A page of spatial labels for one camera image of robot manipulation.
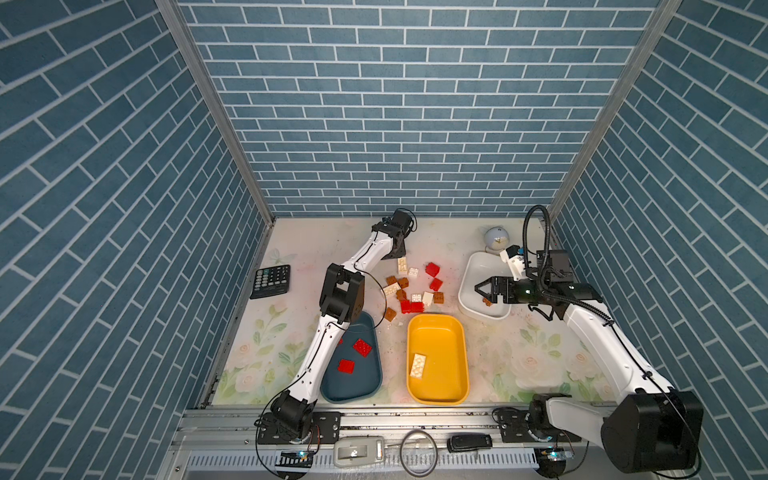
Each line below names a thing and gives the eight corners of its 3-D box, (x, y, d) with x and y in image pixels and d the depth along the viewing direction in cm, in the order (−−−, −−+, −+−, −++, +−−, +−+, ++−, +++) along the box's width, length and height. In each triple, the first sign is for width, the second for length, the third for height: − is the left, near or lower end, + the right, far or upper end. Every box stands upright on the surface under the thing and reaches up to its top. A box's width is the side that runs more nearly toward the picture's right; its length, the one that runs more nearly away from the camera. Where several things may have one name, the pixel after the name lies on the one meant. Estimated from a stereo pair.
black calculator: (253, 298, 99) (250, 295, 98) (256, 272, 106) (254, 269, 104) (289, 293, 101) (287, 289, 99) (290, 267, 108) (288, 264, 106)
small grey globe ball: (486, 252, 113) (492, 235, 105) (483, 242, 116) (489, 225, 109) (500, 252, 113) (508, 235, 105) (497, 242, 116) (505, 225, 109)
